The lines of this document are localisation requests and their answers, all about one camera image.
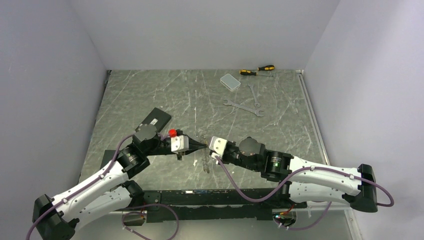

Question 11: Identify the silver toothed key organizer ring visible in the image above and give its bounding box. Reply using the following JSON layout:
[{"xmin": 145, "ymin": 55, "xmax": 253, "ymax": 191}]
[{"xmin": 193, "ymin": 134, "xmax": 213, "ymax": 175}]

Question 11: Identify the yellow-black screwdriver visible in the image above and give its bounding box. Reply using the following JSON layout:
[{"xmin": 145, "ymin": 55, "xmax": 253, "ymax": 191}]
[
  {"xmin": 254, "ymin": 64, "xmax": 275, "ymax": 72},
  {"xmin": 239, "ymin": 69, "xmax": 273, "ymax": 77}
]

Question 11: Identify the near yellow-black screwdriver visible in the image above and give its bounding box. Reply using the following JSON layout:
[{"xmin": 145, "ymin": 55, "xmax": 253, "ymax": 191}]
[{"xmin": 239, "ymin": 69, "xmax": 273, "ymax": 77}]

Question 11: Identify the large silver open-end wrench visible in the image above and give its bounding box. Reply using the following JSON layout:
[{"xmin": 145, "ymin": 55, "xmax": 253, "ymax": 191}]
[{"xmin": 223, "ymin": 99, "xmax": 264, "ymax": 117}]

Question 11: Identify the far yellow-black screwdriver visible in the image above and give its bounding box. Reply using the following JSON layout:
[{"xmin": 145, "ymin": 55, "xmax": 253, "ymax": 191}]
[{"xmin": 254, "ymin": 64, "xmax": 275, "ymax": 72}]

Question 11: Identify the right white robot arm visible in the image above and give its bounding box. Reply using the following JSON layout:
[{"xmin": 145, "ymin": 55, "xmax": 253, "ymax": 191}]
[{"xmin": 208, "ymin": 136, "xmax": 378, "ymax": 213}]

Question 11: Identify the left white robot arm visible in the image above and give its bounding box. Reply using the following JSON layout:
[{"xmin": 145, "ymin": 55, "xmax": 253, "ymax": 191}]
[{"xmin": 25, "ymin": 124, "xmax": 207, "ymax": 240}]

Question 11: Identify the black flat device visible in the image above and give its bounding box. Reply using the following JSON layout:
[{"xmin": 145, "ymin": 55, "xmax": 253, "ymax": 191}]
[{"xmin": 135, "ymin": 107, "xmax": 172, "ymax": 133}]

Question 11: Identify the small silver open-end wrench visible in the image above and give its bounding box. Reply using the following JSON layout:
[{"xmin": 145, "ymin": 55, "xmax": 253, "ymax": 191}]
[{"xmin": 247, "ymin": 83, "xmax": 261, "ymax": 109}]

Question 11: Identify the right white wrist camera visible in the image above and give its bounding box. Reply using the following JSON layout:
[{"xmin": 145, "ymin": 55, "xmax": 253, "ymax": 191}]
[{"xmin": 208, "ymin": 136, "xmax": 228, "ymax": 159}]

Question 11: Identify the white rectangular network switch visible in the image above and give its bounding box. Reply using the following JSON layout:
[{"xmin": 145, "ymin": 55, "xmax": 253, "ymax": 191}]
[{"xmin": 220, "ymin": 73, "xmax": 241, "ymax": 92}]

